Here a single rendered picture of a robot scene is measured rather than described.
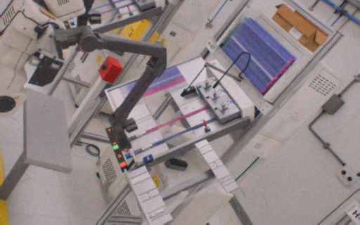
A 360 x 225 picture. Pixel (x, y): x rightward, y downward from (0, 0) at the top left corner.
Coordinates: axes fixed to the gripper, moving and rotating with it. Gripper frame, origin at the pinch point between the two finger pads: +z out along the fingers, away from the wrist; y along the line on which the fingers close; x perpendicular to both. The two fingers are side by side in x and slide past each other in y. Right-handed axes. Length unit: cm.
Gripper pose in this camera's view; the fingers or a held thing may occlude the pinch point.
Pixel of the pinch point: (126, 151)
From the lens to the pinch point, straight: 216.2
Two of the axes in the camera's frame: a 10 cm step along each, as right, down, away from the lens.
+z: 1.3, 6.8, 7.2
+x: -9.1, 3.8, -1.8
